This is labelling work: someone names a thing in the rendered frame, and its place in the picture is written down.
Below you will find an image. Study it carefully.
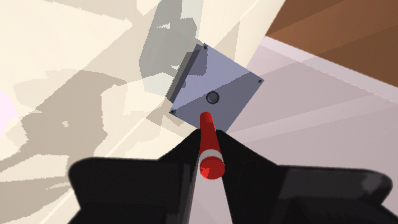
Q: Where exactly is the grey square panel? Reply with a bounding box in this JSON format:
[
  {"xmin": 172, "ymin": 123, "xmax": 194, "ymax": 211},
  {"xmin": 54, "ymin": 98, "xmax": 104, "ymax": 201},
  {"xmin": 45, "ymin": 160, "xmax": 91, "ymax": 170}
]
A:
[{"xmin": 169, "ymin": 43, "xmax": 264, "ymax": 133}]

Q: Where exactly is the red peg with white band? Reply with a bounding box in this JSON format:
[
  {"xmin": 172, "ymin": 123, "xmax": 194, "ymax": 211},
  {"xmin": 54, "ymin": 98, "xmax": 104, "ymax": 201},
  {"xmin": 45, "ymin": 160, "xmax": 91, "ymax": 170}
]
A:
[{"xmin": 199, "ymin": 112, "xmax": 225, "ymax": 180}]

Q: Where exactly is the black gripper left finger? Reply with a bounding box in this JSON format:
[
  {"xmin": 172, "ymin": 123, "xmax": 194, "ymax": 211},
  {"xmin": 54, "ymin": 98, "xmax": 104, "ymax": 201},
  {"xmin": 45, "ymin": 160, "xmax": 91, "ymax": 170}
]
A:
[{"xmin": 67, "ymin": 129, "xmax": 201, "ymax": 224}]

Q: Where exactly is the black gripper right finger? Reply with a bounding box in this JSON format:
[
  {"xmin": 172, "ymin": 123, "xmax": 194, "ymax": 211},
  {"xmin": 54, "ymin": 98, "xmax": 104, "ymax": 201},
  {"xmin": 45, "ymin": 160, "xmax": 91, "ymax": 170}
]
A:
[{"xmin": 216, "ymin": 130, "xmax": 393, "ymax": 224}]

